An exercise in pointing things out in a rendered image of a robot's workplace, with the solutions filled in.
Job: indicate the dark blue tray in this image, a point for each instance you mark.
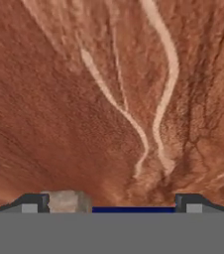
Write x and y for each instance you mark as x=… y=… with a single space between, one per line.
x=134 y=209

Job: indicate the pale grey sugar cube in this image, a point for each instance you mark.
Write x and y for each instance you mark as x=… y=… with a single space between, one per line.
x=69 y=201

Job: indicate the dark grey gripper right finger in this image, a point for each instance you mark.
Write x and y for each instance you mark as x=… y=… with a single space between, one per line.
x=191 y=200

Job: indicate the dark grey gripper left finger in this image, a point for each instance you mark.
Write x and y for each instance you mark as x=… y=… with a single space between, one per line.
x=31 y=201

